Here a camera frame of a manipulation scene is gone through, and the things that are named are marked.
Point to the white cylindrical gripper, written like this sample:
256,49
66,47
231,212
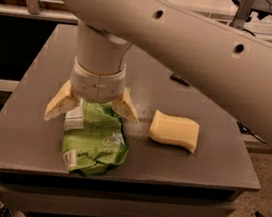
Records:
97,87

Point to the green rice chip bag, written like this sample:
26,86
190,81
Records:
94,140

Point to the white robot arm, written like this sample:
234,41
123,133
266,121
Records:
227,65

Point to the black snack bar wrapper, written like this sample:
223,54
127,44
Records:
178,79

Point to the yellow wavy sponge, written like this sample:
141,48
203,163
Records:
174,130

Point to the grey drawer cabinet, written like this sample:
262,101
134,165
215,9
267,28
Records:
40,194

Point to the black monitor stand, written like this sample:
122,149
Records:
263,8

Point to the right metal shelf bracket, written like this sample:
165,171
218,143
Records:
242,14

